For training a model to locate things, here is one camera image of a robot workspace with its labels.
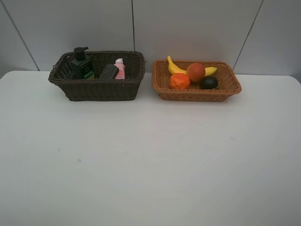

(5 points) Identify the orange tangerine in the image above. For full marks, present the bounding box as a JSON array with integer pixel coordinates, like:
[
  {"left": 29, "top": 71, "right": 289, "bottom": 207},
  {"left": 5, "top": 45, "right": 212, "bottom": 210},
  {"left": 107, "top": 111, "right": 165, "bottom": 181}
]
[{"left": 169, "top": 73, "right": 190, "bottom": 89}]

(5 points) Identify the black whiteboard eraser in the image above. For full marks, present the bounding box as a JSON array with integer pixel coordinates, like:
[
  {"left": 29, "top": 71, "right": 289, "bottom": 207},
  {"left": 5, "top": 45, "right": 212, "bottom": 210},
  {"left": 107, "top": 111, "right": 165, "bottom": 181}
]
[{"left": 99, "top": 64, "right": 119, "bottom": 80}]

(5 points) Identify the pink lotion bottle white cap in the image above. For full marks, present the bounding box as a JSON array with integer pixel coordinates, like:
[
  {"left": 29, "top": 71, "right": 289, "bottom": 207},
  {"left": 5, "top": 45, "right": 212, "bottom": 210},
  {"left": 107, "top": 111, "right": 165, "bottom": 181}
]
[{"left": 114, "top": 58, "right": 126, "bottom": 80}]

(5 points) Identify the red-orange round fruit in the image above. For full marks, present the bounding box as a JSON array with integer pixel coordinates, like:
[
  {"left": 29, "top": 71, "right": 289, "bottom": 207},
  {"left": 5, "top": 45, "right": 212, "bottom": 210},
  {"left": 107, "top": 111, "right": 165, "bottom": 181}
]
[{"left": 186, "top": 63, "right": 206, "bottom": 83}]

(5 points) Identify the dark green mangosteen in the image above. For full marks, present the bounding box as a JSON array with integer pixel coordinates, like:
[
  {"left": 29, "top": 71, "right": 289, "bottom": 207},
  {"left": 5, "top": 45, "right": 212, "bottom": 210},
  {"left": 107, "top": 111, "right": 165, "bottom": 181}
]
[{"left": 200, "top": 76, "right": 219, "bottom": 89}]

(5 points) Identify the yellow banana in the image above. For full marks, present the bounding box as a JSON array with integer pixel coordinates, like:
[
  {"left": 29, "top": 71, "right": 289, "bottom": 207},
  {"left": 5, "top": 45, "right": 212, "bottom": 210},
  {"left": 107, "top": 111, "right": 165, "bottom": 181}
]
[{"left": 167, "top": 56, "right": 217, "bottom": 76}]

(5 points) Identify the dark green pump bottle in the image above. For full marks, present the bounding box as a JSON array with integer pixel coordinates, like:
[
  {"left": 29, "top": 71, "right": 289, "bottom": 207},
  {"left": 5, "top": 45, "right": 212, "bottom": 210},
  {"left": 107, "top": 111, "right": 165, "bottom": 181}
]
[{"left": 71, "top": 47, "right": 95, "bottom": 80}]

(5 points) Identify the light brown wicker basket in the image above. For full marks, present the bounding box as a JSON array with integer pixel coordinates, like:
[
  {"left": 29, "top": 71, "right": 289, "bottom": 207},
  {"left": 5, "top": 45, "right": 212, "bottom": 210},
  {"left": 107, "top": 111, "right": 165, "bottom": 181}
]
[{"left": 152, "top": 59, "right": 242, "bottom": 102}]

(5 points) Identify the dark brown wicker basket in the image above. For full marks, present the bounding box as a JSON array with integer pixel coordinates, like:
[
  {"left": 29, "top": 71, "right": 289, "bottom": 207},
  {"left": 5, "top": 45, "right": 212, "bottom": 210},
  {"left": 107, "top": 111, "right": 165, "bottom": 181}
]
[{"left": 48, "top": 51, "right": 145, "bottom": 101}]

